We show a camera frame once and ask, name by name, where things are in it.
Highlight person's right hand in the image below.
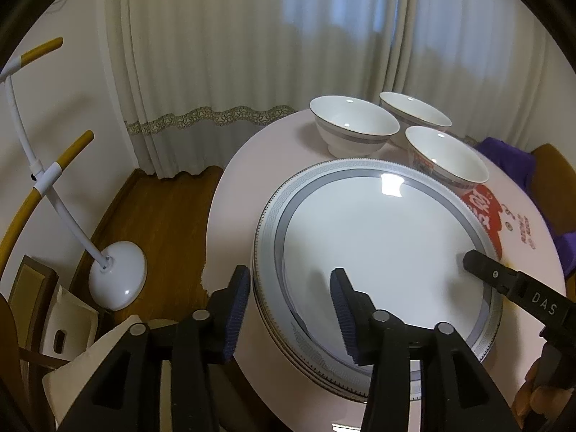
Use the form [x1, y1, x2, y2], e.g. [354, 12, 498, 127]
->
[513, 360, 554, 432]

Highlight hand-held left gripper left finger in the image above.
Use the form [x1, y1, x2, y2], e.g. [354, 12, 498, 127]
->
[56, 265, 251, 432]

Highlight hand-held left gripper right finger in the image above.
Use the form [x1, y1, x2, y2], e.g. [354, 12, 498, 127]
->
[330, 267, 523, 432]

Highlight brown armchair with purple throw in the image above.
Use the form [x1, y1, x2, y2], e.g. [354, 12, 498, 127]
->
[474, 139, 576, 280]

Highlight round pink table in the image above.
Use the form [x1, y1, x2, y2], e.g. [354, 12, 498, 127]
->
[199, 109, 565, 432]

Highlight beige curtain panel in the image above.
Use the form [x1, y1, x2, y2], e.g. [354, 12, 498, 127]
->
[391, 0, 552, 145]
[105, 0, 406, 181]

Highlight white stand yellow arms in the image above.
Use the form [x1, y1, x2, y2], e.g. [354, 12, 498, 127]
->
[0, 38, 148, 311]

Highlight white bowl grey band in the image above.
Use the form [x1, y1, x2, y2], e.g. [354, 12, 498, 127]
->
[379, 92, 452, 148]
[404, 126, 490, 198]
[309, 95, 401, 158]

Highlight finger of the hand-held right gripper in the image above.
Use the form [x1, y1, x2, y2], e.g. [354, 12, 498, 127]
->
[463, 249, 576, 338]

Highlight pale box with handle slot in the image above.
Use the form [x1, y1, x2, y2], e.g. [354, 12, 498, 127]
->
[42, 284, 106, 361]

